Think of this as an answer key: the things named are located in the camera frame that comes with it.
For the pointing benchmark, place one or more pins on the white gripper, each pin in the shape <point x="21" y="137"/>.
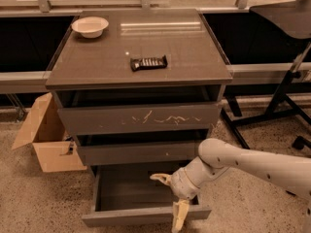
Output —
<point x="179" y="183"/>

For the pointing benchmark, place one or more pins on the grey bottom drawer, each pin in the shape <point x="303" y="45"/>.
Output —
<point x="124" y="194"/>

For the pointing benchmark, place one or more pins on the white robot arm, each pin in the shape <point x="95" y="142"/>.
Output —
<point x="216" y="157"/>

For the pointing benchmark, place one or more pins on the grey middle drawer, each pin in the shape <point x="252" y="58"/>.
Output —
<point x="140" y="147"/>

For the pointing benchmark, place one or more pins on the grey drawer cabinet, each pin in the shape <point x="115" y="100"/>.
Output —
<point x="182" y="36"/>

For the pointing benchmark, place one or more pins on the scratched grey top drawer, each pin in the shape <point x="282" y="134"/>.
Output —
<point x="147" y="109"/>

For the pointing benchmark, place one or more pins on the open cardboard box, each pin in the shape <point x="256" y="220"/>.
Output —
<point x="43" y="129"/>

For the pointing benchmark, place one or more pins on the black snack bar wrapper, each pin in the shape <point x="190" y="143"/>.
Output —
<point x="148" y="63"/>

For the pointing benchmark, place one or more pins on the black office chair base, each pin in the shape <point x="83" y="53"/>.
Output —
<point x="300" y="142"/>

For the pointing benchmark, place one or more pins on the white bowl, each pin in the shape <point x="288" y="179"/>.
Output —
<point x="90" y="27"/>

